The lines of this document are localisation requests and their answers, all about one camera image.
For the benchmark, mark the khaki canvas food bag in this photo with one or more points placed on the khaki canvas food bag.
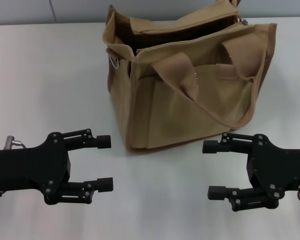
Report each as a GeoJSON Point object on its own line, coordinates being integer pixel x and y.
{"type": "Point", "coordinates": [177, 112]}

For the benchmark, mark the silver metal zipper pull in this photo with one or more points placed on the silver metal zipper pull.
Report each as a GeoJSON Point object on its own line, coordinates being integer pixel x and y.
{"type": "Point", "coordinates": [243, 21]}

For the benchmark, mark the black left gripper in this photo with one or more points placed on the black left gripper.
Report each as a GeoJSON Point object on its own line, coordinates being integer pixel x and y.
{"type": "Point", "coordinates": [35, 170]}

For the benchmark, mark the silver left gripper connector stud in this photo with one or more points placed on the silver left gripper connector stud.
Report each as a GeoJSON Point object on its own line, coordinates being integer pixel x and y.
{"type": "Point", "coordinates": [11, 141]}

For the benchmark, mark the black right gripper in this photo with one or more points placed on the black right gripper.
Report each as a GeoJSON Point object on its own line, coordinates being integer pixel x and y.
{"type": "Point", "coordinates": [282, 170]}

